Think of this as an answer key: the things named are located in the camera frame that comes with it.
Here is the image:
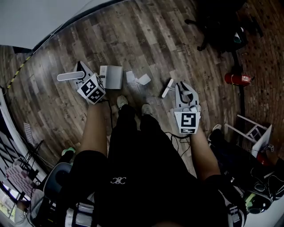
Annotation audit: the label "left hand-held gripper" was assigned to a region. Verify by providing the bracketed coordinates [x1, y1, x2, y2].
[73, 62, 106, 105]

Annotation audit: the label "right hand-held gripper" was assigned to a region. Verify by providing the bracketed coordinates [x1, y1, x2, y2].
[173, 82, 202, 135]

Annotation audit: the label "white broom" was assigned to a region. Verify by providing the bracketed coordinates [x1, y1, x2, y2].
[161, 78, 193, 105]

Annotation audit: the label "white box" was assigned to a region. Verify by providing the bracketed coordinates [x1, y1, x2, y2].
[56, 65, 124, 90]

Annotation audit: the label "person's left forearm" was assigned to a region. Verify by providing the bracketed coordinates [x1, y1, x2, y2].
[78, 102, 112, 158]

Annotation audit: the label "person's right forearm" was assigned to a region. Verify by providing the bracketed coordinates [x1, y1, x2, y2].
[189, 125, 222, 180]

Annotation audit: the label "person's right shoe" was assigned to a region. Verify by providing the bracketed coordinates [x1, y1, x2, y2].
[141, 103, 153, 116]

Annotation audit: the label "person's shoe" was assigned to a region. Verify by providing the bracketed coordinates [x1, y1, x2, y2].
[116, 95, 129, 110]
[141, 103, 153, 116]

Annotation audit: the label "person's left shoe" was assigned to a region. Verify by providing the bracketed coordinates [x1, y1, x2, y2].
[116, 95, 129, 110]

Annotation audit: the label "red fire extinguisher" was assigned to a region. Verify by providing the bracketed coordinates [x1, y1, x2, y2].
[224, 72, 255, 86]

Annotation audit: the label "person's black trousers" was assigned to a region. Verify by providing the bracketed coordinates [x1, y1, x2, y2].
[107, 104, 165, 160]

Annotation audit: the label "white and green cup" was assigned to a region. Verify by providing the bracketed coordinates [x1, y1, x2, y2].
[233, 26, 245, 44]

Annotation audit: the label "black office chair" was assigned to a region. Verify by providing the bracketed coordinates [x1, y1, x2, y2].
[184, 0, 264, 54]

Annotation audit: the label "white dotted sheet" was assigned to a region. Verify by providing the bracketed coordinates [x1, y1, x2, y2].
[23, 122, 34, 145]

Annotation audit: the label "green sneaker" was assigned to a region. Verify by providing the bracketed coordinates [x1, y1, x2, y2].
[61, 148, 77, 157]

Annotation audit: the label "person's black shirt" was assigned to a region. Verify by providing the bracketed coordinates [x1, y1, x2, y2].
[59, 141, 230, 227]

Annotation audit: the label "blue white-striped bag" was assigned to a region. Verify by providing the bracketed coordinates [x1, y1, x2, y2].
[218, 189, 248, 227]

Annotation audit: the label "pink checkered board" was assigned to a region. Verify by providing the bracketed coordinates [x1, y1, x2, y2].
[5, 161, 34, 196]

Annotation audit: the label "black round device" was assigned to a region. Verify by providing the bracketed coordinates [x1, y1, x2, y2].
[243, 181, 280, 215]

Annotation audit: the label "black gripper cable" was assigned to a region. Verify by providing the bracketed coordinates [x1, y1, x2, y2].
[100, 99, 114, 129]
[165, 131, 194, 154]

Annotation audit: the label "white folding frame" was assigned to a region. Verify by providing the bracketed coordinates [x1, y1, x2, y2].
[224, 113, 273, 156]

